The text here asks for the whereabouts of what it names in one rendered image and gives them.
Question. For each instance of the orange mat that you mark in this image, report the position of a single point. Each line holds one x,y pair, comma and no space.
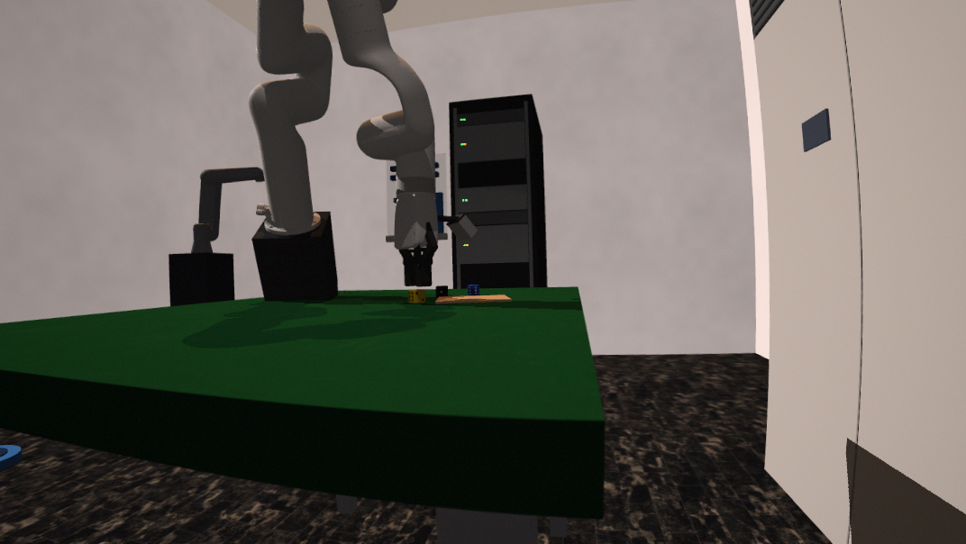
472,299

